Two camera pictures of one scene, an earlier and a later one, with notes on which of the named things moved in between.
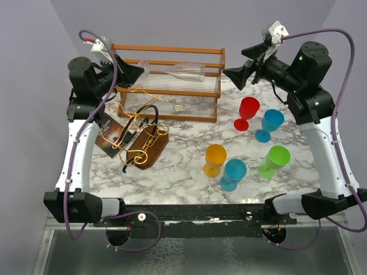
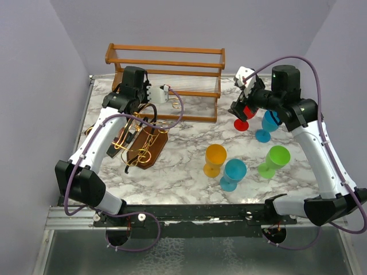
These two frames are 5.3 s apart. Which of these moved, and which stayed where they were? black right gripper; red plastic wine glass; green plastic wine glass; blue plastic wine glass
Moved: black right gripper
Stayed: green plastic wine glass; red plastic wine glass; blue plastic wine glass
